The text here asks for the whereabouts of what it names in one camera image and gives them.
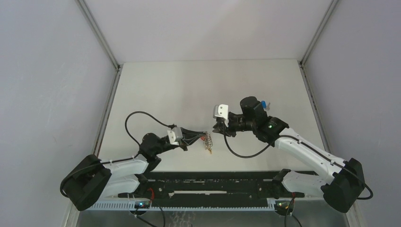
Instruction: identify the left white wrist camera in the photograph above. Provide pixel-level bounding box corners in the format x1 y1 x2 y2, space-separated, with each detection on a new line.
167 127 183 146

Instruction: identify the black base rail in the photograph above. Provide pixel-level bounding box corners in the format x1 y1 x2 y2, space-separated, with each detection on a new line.
118 171 305 206

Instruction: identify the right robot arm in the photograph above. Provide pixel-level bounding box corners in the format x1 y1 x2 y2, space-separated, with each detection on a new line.
213 96 373 213

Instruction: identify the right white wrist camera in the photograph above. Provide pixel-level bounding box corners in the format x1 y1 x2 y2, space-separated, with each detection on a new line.
213 104 229 121

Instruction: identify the metal key organizer ring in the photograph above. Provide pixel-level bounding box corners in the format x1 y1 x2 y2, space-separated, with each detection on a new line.
200 132 214 156

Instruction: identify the right green circuit board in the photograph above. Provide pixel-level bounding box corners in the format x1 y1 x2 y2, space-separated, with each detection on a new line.
274 201 294 216

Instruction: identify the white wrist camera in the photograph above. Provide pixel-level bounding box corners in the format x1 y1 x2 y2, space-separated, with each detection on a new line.
213 104 229 121
167 127 183 146

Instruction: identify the left black camera cable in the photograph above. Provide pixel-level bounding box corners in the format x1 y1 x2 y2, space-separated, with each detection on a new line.
59 111 174 199

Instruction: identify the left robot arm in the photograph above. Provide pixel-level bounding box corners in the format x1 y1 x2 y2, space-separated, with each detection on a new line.
60 127 208 211

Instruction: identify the right black camera cable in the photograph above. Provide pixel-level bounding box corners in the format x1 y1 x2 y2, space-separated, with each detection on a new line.
223 134 374 201

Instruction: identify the black camera cable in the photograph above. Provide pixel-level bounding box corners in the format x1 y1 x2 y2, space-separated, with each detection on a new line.
59 111 174 199
223 134 374 201

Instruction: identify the green circuit board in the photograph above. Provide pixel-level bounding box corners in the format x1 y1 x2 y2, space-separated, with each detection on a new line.
134 201 151 210
274 201 294 216

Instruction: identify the blue tagged key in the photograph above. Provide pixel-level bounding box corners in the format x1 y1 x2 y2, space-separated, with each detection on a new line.
261 101 270 111

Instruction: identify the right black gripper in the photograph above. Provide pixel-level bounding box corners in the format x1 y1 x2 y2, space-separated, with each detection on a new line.
213 114 256 138

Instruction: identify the left green circuit board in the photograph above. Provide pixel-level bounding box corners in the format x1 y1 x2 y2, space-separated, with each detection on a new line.
134 201 151 210

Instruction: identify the white slotted cable duct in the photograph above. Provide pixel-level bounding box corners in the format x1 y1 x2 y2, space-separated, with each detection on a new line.
87 199 276 211

